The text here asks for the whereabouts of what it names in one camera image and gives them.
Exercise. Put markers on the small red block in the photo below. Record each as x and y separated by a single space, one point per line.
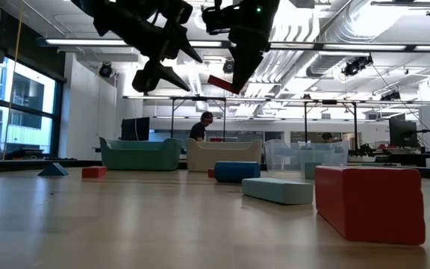
94 172

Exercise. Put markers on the long light teal block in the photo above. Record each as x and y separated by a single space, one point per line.
274 191

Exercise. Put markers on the round black ceiling fixture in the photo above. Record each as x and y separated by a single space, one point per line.
105 70
227 66

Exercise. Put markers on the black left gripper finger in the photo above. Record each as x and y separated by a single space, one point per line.
181 46
151 76

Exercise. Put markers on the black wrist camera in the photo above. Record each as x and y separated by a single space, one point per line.
181 11
217 18

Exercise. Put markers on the blue triangular wedge block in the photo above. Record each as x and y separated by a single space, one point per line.
53 171

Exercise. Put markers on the background black robot rig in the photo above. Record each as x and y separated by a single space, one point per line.
424 158

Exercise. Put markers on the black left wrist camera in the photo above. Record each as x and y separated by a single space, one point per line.
181 11

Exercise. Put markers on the teal plastic bin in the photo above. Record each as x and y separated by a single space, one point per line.
140 158

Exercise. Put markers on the black track light cluster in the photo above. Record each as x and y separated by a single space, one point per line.
355 67
390 96

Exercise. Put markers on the light teal cube block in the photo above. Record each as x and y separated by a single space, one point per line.
309 170

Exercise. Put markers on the black computer monitor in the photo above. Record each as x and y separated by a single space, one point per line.
403 134
134 129

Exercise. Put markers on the large window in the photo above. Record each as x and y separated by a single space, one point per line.
28 93

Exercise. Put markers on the large red block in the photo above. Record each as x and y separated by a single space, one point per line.
368 205

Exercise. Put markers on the blue cylinder block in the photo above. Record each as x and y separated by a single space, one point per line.
237 172

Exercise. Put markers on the cream white plastic bin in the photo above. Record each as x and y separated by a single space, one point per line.
222 158

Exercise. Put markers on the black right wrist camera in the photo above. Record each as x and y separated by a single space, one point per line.
217 18

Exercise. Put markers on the clear plastic bin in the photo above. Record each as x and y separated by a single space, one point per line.
286 160

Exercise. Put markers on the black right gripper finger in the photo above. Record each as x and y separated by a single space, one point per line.
258 61
242 67

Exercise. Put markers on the red rectangular block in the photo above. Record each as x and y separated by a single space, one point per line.
220 83

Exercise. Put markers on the black beam with light strips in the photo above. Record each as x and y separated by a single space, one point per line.
88 42

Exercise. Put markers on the person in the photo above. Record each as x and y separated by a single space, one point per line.
199 130
327 137

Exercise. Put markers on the black table edge rail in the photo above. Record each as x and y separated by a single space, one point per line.
32 163

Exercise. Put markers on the red background object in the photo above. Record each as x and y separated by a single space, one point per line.
216 139

